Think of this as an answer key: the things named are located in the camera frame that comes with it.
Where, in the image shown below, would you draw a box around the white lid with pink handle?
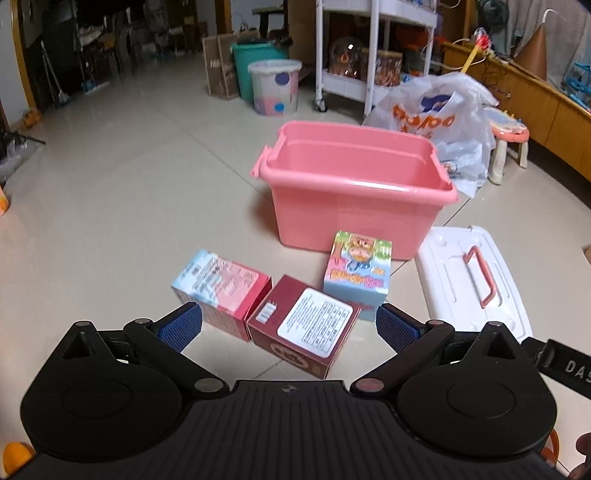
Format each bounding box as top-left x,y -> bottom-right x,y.
414,225 -> 534,343

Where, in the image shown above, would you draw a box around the yellow toy stick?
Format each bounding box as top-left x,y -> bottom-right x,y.
455,28 -> 493,75

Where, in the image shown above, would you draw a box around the green plastic bin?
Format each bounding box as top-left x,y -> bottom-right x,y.
231,41 -> 290,100

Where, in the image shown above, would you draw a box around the white dotted bucket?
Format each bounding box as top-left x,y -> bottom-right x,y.
247,59 -> 302,116

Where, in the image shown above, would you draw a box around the electric fan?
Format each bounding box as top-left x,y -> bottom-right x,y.
478,0 -> 509,34

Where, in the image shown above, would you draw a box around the brown cloth on hanger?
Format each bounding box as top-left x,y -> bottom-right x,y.
514,9 -> 562,82

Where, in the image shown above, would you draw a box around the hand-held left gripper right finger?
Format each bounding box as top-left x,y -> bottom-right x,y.
350,304 -> 526,398

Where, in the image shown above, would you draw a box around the mop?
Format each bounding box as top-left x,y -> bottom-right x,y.
39,41 -> 71,108

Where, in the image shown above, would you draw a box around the white rolling cart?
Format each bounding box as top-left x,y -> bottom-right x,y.
315,0 -> 439,117

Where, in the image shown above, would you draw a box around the white printed plastic bag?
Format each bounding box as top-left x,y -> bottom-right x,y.
362,73 -> 498,198

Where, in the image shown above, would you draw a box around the brown cardboard boxes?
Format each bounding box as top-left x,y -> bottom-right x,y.
202,31 -> 260,100

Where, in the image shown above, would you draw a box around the pink and blue carton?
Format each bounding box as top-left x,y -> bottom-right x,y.
171,248 -> 273,342

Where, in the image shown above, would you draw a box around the clear snack jar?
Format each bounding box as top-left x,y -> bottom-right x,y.
368,48 -> 403,88

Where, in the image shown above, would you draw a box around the wooden furniture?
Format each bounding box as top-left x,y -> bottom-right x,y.
441,41 -> 591,182

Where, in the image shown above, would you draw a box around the colourful cartoon carton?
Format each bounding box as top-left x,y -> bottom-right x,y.
322,230 -> 393,322

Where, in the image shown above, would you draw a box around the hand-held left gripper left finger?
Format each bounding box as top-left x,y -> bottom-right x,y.
59,302 -> 230,400

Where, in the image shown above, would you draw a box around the glass dome jar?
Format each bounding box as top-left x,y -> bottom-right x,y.
328,37 -> 366,77

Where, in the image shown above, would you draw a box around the pink and cream toddler stool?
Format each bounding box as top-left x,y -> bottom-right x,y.
481,106 -> 531,186

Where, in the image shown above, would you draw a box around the pink plastic storage box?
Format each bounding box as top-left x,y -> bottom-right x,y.
250,120 -> 459,262

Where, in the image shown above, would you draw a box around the dark red carton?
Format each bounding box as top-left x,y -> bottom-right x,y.
246,274 -> 362,380

